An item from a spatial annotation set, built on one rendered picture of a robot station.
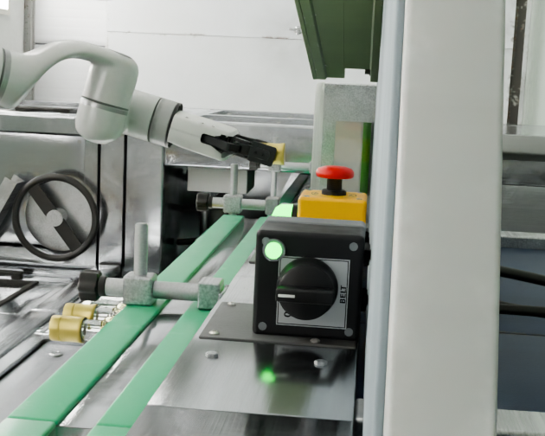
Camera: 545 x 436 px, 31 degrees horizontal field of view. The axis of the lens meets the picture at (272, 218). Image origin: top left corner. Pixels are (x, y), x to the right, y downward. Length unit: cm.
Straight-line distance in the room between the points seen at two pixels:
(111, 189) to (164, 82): 280
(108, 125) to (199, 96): 362
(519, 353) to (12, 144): 182
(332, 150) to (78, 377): 87
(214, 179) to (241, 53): 269
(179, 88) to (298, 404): 459
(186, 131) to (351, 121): 26
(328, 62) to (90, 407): 73
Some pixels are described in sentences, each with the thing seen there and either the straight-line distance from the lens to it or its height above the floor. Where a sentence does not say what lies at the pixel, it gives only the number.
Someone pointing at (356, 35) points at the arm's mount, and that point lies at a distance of 120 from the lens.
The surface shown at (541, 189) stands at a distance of 234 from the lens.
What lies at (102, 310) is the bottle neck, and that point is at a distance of 138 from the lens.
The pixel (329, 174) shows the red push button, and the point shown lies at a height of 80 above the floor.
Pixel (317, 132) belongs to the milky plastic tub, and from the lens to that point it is 149.
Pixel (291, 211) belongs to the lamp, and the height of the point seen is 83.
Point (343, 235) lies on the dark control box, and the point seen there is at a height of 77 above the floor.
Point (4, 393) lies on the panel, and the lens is 149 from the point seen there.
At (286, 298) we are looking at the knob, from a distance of 69.
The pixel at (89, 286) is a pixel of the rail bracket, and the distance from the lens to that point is 90.
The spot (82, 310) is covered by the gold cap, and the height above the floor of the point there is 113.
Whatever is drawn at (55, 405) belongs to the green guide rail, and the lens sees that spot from 64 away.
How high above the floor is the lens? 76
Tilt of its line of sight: 5 degrees up
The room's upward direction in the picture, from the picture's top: 87 degrees counter-clockwise
